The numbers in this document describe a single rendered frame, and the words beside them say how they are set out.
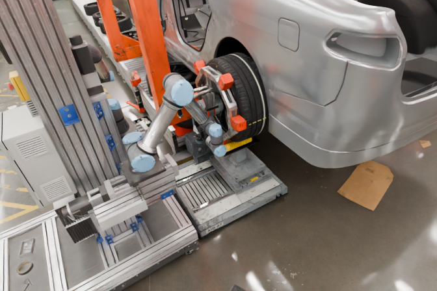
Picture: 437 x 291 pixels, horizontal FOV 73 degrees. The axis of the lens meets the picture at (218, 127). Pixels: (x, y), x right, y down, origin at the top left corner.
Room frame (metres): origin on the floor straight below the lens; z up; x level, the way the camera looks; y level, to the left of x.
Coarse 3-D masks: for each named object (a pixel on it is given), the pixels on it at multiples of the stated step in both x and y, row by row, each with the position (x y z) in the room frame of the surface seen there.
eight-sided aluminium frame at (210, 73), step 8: (200, 72) 2.05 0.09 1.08; (208, 72) 1.94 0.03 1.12; (216, 72) 1.92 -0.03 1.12; (200, 80) 2.10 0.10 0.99; (216, 80) 1.82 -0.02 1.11; (200, 96) 2.14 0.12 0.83; (224, 96) 1.74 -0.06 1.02; (232, 96) 1.75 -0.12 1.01; (232, 104) 1.71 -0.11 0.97; (232, 112) 1.73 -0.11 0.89; (232, 128) 1.69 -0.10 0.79; (224, 136) 1.79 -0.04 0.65
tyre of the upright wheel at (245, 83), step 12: (216, 60) 2.01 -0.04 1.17; (228, 60) 1.96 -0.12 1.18; (240, 60) 1.97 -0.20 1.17; (252, 60) 1.96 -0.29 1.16; (228, 72) 1.85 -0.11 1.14; (240, 72) 1.84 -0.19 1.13; (240, 84) 1.77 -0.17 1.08; (252, 84) 1.78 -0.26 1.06; (240, 96) 1.72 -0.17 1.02; (252, 96) 1.74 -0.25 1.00; (264, 96) 1.77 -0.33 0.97; (240, 108) 1.71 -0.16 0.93; (252, 108) 1.70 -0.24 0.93; (216, 120) 2.09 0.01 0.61; (252, 120) 1.69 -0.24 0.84; (240, 132) 1.73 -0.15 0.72; (252, 132) 1.72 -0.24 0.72
